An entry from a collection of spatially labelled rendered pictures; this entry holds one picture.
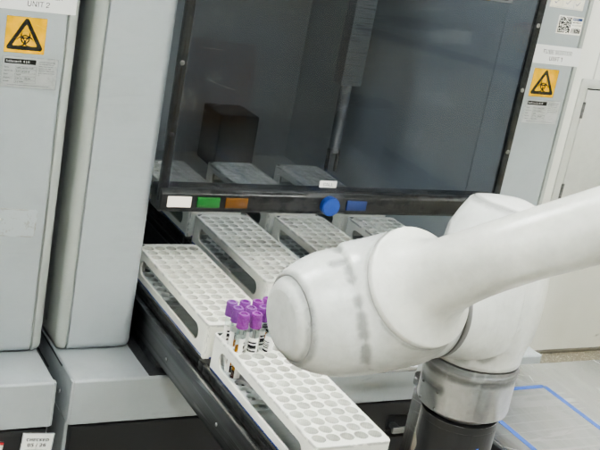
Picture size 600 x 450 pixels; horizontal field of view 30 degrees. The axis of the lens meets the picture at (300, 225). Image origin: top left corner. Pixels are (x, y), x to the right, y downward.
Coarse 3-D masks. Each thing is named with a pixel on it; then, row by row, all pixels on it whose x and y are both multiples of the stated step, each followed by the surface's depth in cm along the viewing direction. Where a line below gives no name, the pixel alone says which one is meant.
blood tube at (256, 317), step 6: (252, 312) 142; (258, 312) 142; (252, 318) 142; (258, 318) 141; (252, 324) 142; (258, 324) 142; (252, 330) 142; (258, 330) 142; (252, 336) 142; (258, 336) 143; (252, 342) 143; (246, 348) 144; (252, 348) 143
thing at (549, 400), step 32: (416, 384) 158; (544, 384) 162; (576, 384) 164; (416, 416) 158; (512, 416) 150; (544, 416) 151; (576, 416) 153; (512, 448) 141; (544, 448) 142; (576, 448) 144
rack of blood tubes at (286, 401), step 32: (224, 352) 144; (256, 352) 145; (256, 384) 136; (288, 384) 137; (320, 384) 138; (256, 416) 136; (288, 416) 129; (320, 416) 130; (352, 416) 132; (288, 448) 133; (320, 448) 123; (352, 448) 125; (384, 448) 127
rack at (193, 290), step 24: (144, 264) 174; (168, 264) 167; (192, 264) 169; (216, 264) 171; (168, 288) 162; (192, 288) 160; (216, 288) 162; (240, 288) 163; (168, 312) 162; (192, 312) 154; (216, 312) 154; (192, 336) 154
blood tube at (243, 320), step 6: (240, 312) 141; (246, 312) 141; (240, 318) 141; (246, 318) 141; (240, 324) 141; (246, 324) 141; (240, 330) 141; (240, 336) 142; (240, 342) 142; (234, 348) 143; (240, 348) 142; (234, 372) 144; (234, 378) 144
